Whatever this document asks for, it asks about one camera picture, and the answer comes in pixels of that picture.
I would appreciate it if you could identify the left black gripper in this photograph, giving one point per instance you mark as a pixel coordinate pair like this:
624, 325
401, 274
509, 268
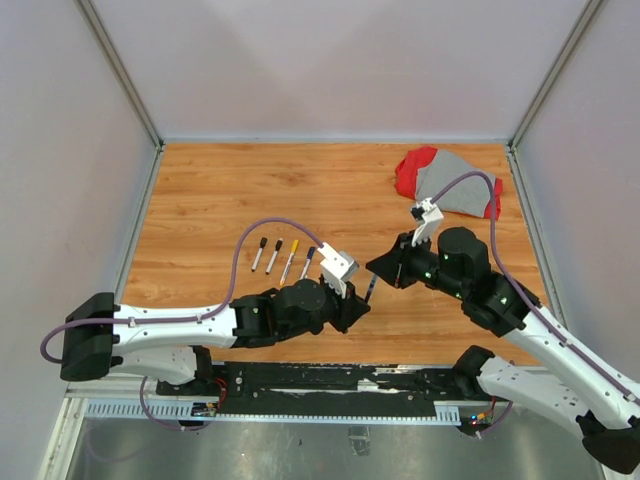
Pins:
348, 306

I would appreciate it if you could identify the white marker black cap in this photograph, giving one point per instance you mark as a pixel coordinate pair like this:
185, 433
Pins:
262, 244

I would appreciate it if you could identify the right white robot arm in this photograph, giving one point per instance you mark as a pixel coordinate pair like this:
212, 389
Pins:
589, 397

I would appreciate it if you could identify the white whiteboard marker pen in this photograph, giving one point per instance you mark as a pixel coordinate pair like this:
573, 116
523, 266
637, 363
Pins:
274, 256

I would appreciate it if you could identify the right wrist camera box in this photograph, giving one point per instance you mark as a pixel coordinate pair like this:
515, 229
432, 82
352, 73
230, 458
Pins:
428, 218

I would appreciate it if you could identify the white marker yellow end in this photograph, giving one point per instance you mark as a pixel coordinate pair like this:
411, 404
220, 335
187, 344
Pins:
289, 262

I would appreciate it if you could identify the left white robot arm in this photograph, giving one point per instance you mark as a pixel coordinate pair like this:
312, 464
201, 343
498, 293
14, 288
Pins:
103, 337

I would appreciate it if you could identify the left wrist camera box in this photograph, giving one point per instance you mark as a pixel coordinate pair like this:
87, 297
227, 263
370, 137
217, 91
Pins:
337, 268

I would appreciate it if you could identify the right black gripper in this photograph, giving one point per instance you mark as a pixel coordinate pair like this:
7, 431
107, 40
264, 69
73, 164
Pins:
394, 265

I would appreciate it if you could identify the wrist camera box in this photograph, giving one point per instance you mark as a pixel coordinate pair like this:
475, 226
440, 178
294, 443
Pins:
428, 218
337, 268

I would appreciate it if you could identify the white blue marker pen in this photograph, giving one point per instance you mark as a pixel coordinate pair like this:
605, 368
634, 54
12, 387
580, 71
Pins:
307, 262

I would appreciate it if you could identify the black mounting base rail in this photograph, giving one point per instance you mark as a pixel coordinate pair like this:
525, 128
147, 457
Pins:
329, 390

